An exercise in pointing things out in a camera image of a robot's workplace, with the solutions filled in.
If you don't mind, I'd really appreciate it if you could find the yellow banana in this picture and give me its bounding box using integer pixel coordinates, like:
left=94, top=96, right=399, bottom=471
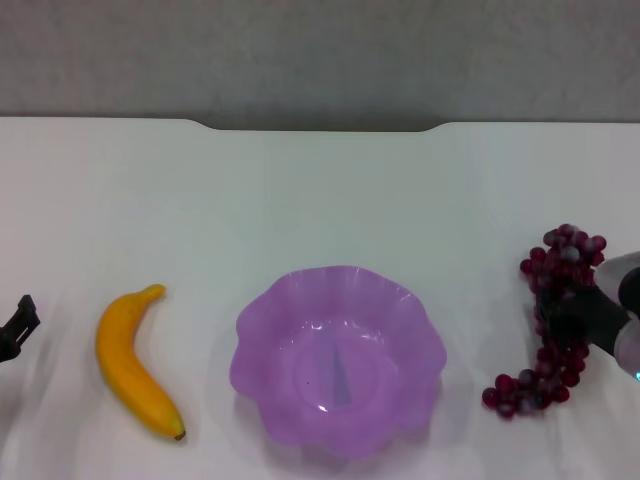
left=94, top=283, right=187, bottom=442

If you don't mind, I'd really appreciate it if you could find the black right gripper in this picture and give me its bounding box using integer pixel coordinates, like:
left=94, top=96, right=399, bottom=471
left=537, top=284, right=631, bottom=355

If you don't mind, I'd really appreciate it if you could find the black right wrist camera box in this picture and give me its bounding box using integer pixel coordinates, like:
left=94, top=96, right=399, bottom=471
left=594, top=252, right=640, bottom=322

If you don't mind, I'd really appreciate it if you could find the purple wavy plastic plate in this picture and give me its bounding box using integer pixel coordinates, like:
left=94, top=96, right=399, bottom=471
left=228, top=264, right=448, bottom=461

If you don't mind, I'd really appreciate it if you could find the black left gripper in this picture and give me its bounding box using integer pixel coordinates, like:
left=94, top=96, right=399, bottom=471
left=0, top=294, right=42, bottom=365

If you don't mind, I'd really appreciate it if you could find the dark red grape bunch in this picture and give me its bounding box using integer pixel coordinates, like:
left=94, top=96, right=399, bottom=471
left=481, top=223, right=609, bottom=420

